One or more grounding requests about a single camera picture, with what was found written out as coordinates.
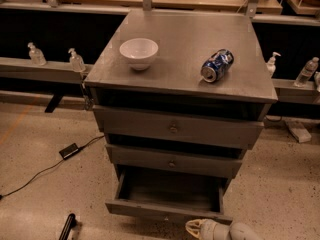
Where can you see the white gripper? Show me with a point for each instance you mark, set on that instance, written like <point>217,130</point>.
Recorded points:
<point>212,231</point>

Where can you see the grey bottom drawer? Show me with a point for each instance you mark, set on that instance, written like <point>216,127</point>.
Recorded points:
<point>168,196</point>

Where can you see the grey drawer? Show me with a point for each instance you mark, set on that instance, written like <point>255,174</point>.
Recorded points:
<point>178,127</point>
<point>168,196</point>
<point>174,161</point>

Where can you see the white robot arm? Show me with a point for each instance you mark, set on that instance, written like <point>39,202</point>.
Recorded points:
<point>241,231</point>

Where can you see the grey middle drawer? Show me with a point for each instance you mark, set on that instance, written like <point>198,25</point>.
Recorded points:
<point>174,161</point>

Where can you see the grey top drawer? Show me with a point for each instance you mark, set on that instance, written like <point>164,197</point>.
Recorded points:
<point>178,127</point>

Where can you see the grey wooden drawer cabinet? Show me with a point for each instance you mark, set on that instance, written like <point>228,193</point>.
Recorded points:
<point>173,83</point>

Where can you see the black cylindrical object on floor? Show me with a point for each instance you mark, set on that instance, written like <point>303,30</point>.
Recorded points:
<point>69,224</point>

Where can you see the white block on floor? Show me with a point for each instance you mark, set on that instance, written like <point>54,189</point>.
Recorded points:
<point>298,130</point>

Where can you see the black power adapter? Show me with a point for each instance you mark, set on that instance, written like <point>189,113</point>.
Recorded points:
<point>69,151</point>

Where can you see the crushed blue soda can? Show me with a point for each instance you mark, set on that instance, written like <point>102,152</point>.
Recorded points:
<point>215,67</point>

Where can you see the white pump bottle right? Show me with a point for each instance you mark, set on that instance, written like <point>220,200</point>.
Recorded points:
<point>271,67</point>

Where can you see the white ceramic bowl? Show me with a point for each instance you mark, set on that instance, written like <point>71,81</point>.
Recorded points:
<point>139,53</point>

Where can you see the clear plastic water bottle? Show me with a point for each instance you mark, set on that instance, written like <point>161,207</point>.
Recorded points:
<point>306,72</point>

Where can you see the clear pump bottle near cabinet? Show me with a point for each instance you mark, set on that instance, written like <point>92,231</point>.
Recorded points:
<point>76,61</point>

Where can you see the clear pump bottle far left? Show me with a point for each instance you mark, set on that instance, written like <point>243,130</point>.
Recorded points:
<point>36,55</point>

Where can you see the grey metal shelf rail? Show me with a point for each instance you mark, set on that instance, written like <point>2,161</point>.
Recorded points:
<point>52,71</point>

